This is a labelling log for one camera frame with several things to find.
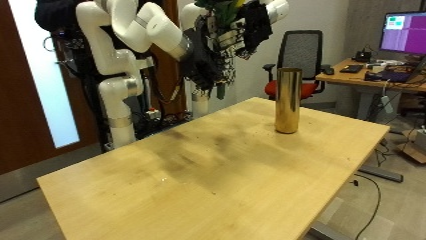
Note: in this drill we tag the wooden office desk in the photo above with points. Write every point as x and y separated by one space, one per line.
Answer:
343 78

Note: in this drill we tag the black desk phone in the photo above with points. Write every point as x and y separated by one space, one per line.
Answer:
362 56

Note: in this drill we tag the gold cylinder vase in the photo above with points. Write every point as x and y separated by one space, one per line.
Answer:
287 100

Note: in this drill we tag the brown door with glass panel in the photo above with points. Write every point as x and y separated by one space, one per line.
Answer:
20 100

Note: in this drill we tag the person in dark top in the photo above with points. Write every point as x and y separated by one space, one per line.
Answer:
54 15

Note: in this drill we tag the cardboard box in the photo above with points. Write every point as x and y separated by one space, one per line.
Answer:
412 148

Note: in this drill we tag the computer monitor purple screen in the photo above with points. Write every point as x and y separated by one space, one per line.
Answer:
406 33

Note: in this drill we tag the white power strip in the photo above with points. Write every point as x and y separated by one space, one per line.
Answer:
386 103

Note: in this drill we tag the black computer mouse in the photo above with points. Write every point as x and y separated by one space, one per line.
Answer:
327 70

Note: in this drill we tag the control box with red button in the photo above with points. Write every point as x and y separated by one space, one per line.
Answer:
151 113

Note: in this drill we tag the black mesh red seat chair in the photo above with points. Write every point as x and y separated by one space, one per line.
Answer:
300 50

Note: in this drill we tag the black keyboard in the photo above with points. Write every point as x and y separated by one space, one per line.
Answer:
351 68

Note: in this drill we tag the grey table foot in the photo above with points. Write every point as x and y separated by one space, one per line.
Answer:
380 173

